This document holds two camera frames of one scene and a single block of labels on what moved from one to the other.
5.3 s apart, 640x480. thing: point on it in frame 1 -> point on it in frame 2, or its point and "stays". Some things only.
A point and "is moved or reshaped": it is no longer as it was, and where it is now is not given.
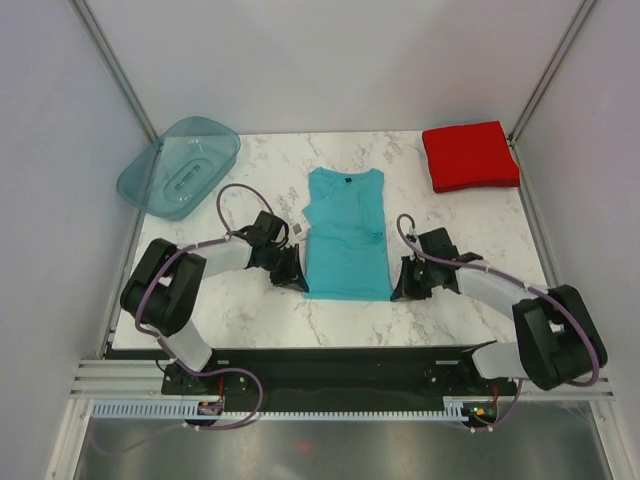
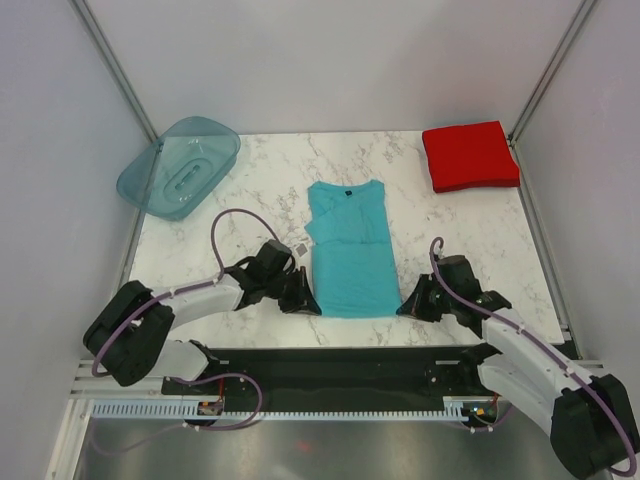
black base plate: x=336 y=379 stays
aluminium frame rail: x=105 y=379 stays
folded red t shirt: x=470 y=156 stays
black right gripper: x=405 y=289 -> x=415 y=305
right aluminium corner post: x=584 y=10 stays
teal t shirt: x=346 y=251 is moved or reshaped
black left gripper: x=291 y=277 -> x=302 y=301
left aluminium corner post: x=108 y=55 stays
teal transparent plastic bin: x=171 y=176 stays
